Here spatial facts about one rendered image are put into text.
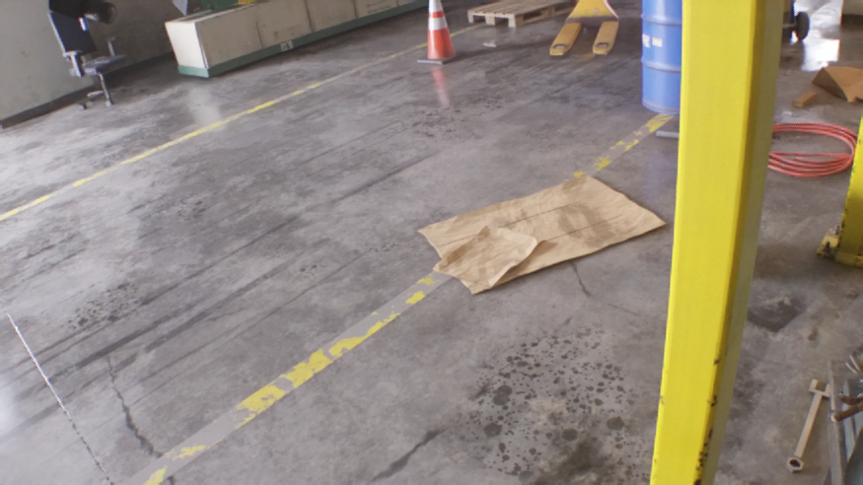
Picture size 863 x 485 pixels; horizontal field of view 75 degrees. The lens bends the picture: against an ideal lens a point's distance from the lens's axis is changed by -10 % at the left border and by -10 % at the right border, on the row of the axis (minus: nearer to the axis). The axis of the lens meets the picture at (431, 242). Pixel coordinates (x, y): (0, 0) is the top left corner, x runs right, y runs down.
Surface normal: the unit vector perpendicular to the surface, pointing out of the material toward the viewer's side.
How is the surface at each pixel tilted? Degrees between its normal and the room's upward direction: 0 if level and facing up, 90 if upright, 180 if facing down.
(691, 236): 90
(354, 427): 0
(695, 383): 90
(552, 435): 0
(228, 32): 94
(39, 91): 90
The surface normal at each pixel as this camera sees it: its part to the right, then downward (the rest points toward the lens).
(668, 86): -0.72, 0.43
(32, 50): 0.72, 0.26
